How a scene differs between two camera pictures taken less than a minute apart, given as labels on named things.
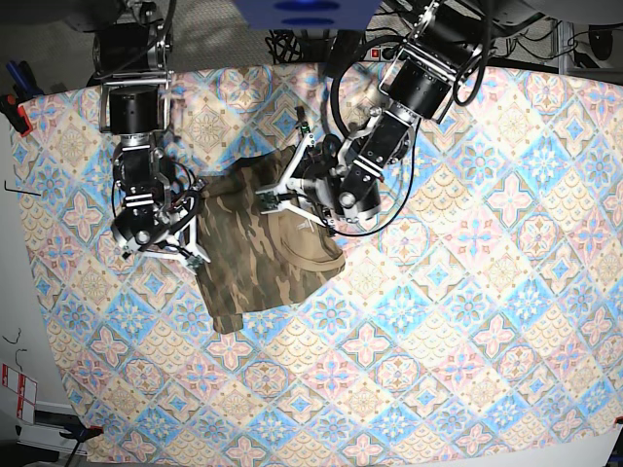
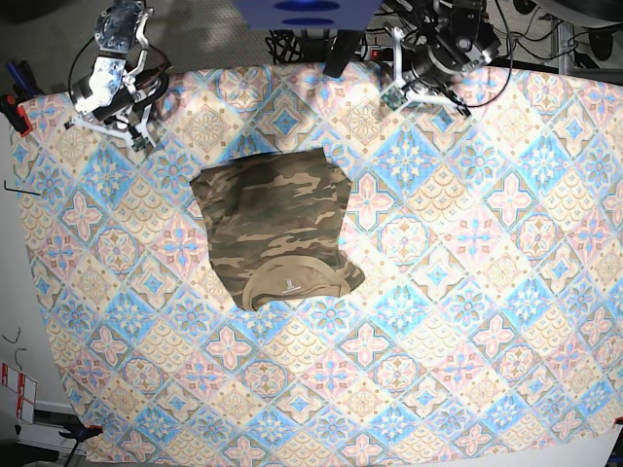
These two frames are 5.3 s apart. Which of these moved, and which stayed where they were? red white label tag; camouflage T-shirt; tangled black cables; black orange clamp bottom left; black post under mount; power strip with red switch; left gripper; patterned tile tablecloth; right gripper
Moved: left gripper; camouflage T-shirt; right gripper
Stayed: power strip with red switch; patterned tile tablecloth; tangled black cables; red white label tag; black orange clamp bottom left; black post under mount
